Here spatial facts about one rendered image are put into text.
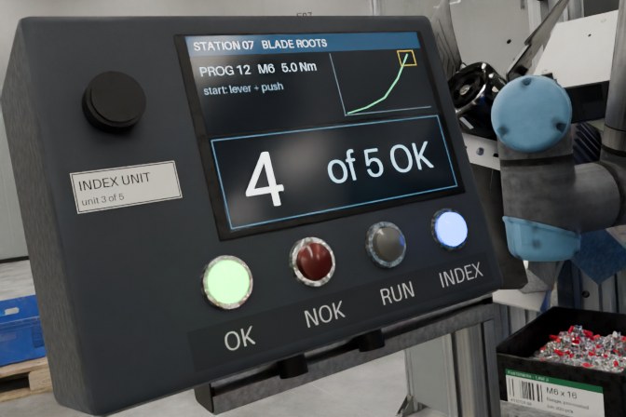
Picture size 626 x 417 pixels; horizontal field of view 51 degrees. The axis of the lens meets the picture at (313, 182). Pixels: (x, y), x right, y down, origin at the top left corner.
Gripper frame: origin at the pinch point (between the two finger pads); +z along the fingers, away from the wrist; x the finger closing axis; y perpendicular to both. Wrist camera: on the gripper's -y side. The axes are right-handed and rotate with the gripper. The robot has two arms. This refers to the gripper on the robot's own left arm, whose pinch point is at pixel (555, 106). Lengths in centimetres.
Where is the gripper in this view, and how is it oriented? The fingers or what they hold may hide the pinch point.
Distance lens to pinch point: 102.8
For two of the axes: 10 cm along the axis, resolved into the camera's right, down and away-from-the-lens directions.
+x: 2.0, 9.8, 0.4
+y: -9.1, 1.7, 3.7
